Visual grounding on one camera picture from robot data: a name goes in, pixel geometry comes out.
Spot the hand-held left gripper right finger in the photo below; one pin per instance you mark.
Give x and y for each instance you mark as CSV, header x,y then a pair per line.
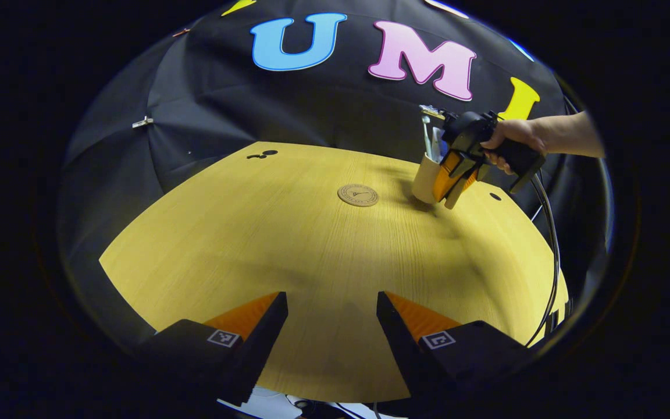
x,y
399,337

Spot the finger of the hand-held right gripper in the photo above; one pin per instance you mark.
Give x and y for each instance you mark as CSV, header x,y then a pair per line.
x,y
446,174
463,186

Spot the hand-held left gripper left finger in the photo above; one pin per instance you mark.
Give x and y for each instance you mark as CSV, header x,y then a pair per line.
x,y
265,337

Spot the beige cup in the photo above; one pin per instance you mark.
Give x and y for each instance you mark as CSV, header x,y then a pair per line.
x,y
424,180

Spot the white toothbrush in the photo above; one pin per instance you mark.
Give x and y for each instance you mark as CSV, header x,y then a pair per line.
x,y
427,137

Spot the round cork coaster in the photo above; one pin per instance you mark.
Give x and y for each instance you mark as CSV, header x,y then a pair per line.
x,y
358,195

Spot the black backdrop cloth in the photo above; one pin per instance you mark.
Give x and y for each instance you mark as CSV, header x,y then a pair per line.
x,y
323,105

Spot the white cloth clip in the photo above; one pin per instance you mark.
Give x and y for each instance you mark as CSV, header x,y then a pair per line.
x,y
142,122

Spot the red cloth clip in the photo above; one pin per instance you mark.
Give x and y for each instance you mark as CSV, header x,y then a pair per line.
x,y
181,32

